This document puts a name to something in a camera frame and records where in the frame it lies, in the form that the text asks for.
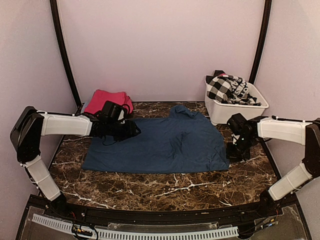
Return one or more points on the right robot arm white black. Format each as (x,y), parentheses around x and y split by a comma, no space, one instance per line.
(297,139)

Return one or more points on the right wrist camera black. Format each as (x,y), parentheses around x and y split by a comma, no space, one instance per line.
(240,125)

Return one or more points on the black curved front rail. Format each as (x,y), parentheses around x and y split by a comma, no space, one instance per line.
(227,215)

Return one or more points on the pink trousers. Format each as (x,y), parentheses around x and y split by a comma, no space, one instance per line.
(99,98)

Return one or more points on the pink garment in bin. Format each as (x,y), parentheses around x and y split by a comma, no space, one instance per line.
(225,75)

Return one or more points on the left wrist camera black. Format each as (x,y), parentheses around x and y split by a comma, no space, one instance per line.
(112,112)

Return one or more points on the black white checkered shirt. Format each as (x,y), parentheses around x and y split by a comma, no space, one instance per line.
(217,87)

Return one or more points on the black corner post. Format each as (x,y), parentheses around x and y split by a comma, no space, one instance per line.
(261,41)
(63,51)

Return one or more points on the white plastic laundry bin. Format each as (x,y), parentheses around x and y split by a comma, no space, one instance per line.
(220,113)

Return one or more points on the right black corner post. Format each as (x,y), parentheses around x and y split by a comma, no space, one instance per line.
(261,41)

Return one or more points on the left black corner post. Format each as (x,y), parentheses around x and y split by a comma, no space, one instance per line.
(63,51)

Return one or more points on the white slotted cable duct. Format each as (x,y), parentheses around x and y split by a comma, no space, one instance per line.
(121,231)

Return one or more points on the dark blue garment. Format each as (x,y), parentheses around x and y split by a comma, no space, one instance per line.
(184,142)

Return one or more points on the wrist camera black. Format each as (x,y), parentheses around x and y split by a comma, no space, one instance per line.
(112,112)
(240,125)

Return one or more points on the black shirt white lettering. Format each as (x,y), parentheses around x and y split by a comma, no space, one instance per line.
(240,93)

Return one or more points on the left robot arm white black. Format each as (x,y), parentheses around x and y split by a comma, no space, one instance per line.
(34,125)

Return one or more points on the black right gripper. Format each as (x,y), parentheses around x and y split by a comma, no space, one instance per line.
(234,157)

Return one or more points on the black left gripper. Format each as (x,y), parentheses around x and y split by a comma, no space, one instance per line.
(130,131)

